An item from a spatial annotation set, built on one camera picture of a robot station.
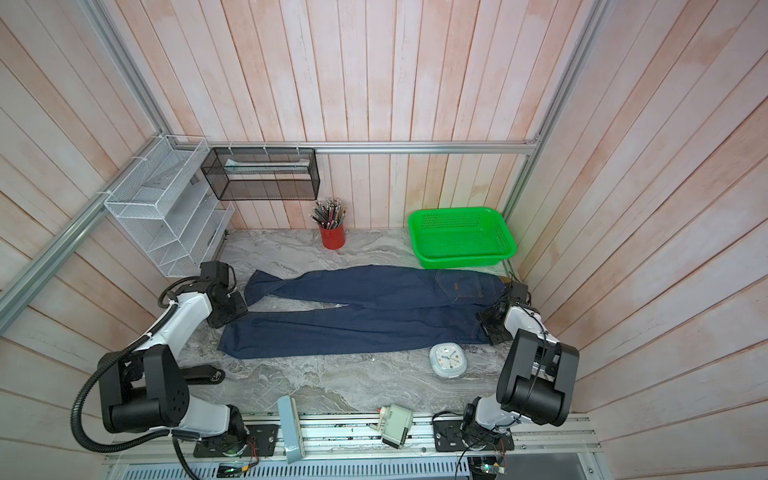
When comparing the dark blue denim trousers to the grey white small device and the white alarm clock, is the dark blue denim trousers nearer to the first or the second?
the white alarm clock

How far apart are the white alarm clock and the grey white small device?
15cm

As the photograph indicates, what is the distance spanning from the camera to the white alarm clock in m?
0.85

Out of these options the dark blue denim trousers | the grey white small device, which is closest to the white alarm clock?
the dark blue denim trousers

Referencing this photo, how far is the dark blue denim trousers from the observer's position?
0.91 metres

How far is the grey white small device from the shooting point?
2.34 ft
